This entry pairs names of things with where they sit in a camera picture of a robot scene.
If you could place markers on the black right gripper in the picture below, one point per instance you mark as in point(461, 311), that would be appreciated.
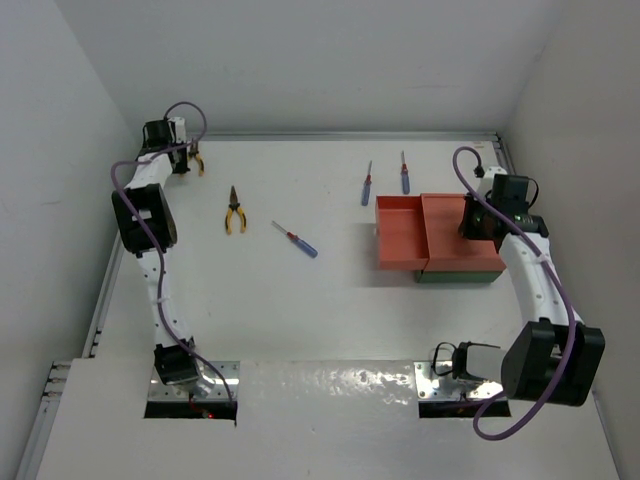
point(466, 228)

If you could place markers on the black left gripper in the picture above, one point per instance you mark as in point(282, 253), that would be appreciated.
point(183, 167)

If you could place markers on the yellow pliers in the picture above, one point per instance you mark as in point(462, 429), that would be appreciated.
point(195, 155)
point(235, 209)

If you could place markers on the salmon red drawer box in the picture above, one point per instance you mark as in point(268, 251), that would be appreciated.
point(420, 233)

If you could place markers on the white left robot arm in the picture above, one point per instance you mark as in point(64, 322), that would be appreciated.
point(148, 231)

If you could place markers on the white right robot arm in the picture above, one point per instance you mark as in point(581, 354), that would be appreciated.
point(533, 358)

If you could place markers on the green drawer box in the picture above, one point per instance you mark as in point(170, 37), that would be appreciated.
point(455, 277)

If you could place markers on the blue red screwdriver right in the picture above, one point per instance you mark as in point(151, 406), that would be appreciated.
point(405, 181)

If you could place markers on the blue red screwdriver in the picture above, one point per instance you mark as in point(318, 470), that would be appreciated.
point(301, 244)
point(365, 195)
point(405, 181)

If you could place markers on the blue red screwdriver left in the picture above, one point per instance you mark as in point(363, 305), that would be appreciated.
point(365, 195)

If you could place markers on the blue red screwdriver centre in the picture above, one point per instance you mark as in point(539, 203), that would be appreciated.
point(301, 244)

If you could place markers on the white front cover board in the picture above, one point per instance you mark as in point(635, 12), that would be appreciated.
point(304, 420)

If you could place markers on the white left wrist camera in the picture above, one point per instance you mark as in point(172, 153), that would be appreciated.
point(178, 128)

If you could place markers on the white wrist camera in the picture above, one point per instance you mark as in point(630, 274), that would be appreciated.
point(487, 175)
point(178, 128)

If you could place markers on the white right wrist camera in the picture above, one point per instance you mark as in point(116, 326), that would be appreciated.
point(487, 175)

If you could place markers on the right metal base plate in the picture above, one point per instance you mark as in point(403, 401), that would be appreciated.
point(432, 388)

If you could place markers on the metal base plate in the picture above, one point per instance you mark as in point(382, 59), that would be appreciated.
point(432, 388)
point(208, 387)

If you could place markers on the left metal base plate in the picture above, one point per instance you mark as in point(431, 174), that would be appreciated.
point(208, 387)

